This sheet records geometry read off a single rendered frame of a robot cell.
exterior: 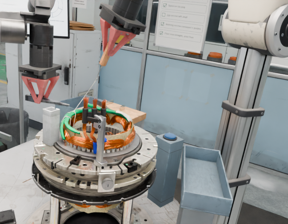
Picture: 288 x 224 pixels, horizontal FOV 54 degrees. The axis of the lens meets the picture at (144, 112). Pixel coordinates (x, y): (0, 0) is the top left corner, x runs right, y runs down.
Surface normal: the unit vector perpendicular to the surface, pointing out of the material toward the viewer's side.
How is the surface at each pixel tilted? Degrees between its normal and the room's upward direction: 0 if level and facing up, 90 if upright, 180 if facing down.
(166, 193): 90
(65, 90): 90
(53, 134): 90
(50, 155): 0
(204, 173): 0
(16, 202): 0
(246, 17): 90
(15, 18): 73
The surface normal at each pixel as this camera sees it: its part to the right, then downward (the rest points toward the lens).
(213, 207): -0.14, 0.31
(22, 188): 0.11, -0.94
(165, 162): -0.73, 0.14
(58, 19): 0.59, 0.21
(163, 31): -0.45, 0.24
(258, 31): -0.90, 0.21
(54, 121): 0.87, 0.26
